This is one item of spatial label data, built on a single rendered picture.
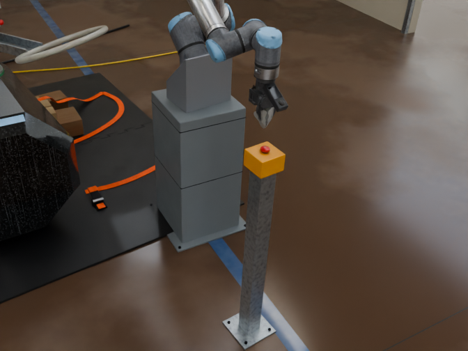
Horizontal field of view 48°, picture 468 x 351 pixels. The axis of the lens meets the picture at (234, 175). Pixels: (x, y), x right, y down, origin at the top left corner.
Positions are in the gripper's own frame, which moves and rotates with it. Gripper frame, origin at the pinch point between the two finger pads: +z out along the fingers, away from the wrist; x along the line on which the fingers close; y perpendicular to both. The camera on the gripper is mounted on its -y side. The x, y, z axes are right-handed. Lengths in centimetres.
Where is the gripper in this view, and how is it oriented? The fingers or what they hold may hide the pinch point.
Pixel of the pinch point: (265, 126)
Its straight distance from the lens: 205.3
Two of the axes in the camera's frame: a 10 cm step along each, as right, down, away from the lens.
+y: -5.6, -5.0, 6.6
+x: -8.3, 3.0, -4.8
